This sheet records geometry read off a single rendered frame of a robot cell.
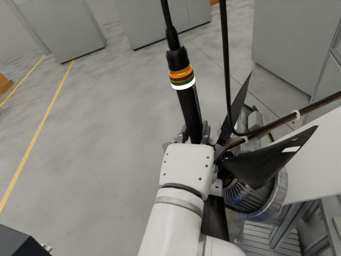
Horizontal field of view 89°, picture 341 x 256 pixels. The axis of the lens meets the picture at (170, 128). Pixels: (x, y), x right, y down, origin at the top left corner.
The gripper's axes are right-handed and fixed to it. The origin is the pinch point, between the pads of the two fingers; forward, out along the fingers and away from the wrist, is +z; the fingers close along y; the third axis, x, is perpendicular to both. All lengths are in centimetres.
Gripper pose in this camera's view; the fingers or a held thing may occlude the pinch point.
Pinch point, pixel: (195, 130)
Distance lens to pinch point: 41.3
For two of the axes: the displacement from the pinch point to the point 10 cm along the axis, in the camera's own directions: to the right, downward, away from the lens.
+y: 9.3, 0.2, -3.7
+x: -2.6, -6.7, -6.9
